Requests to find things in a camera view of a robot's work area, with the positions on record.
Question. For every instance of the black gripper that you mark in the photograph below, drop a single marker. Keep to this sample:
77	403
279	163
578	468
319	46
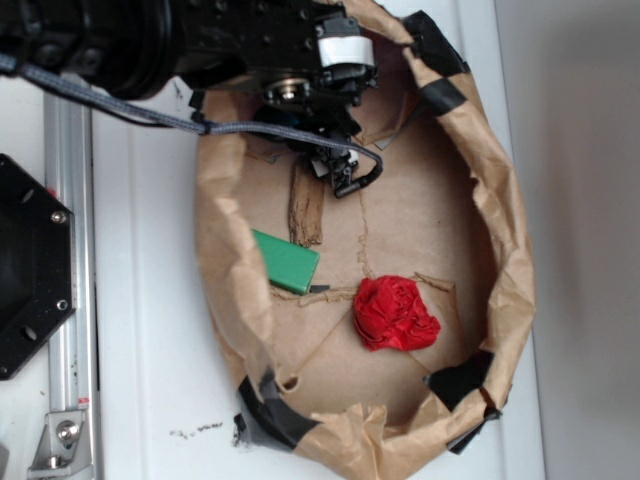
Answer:
311	59

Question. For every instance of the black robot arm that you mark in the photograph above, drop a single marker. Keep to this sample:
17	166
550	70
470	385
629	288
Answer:
111	55

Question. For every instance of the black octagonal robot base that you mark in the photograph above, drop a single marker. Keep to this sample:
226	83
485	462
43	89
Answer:
37	275

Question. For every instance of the brown wood piece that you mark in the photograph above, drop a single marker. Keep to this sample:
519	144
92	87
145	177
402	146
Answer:
306	206

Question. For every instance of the green rectangular block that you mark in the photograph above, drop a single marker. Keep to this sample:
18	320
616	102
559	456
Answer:
289	266

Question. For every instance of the brown paper bag bin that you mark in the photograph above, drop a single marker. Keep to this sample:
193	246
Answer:
447	213

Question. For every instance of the red crumpled paper ball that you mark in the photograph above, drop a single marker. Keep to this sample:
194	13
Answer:
389	313

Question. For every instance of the aluminium extrusion rail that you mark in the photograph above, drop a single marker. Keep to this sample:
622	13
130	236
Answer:
73	349

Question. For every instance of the metal corner bracket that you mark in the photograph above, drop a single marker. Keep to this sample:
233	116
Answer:
64	450

